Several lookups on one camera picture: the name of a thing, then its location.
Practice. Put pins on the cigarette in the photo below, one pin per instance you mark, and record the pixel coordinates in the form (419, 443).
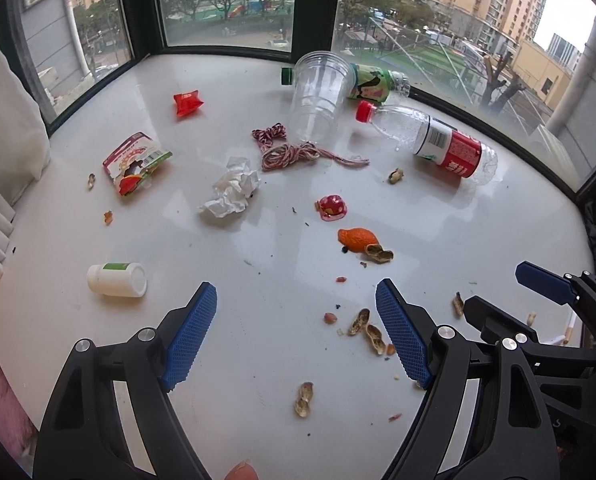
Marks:
(569, 327)

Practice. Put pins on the green label plastic bottle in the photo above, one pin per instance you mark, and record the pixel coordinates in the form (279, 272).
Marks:
(373, 85)

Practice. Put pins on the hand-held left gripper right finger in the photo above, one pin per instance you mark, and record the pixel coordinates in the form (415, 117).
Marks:
(403, 335)

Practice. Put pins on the dark window frame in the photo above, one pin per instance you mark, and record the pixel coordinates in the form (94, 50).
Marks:
(145, 10)

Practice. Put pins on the crumpled white tissue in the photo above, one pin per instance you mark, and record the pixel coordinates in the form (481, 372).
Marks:
(232, 190)

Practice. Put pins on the red peanut kernel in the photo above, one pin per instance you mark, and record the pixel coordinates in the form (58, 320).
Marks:
(331, 317)

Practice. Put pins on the red jelly cup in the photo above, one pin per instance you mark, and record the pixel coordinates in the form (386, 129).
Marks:
(330, 206)

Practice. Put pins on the small red wrapper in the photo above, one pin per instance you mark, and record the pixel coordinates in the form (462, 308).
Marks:
(187, 102)

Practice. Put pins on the clear plastic cup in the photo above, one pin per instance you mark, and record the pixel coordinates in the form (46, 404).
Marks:
(318, 105)

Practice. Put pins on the white curtain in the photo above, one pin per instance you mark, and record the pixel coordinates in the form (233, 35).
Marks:
(7, 135)

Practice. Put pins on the red and white twine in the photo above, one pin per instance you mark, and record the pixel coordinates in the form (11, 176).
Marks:
(268, 133)

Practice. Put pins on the white pill bottle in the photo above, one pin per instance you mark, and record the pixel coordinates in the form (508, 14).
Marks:
(117, 280)

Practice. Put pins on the person's left hand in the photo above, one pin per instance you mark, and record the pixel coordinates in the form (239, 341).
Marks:
(241, 471)

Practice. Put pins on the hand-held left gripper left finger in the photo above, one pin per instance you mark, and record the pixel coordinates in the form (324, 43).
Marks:
(192, 335)

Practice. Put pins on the orange peel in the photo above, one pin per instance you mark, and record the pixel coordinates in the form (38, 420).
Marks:
(356, 237)

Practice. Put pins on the red and green snack packet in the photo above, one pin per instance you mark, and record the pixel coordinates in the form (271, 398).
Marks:
(132, 160)

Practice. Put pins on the clear bottle with red label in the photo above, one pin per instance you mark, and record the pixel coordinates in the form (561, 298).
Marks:
(453, 150)

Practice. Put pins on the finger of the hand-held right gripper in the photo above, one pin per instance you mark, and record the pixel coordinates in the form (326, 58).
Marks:
(543, 282)
(498, 320)

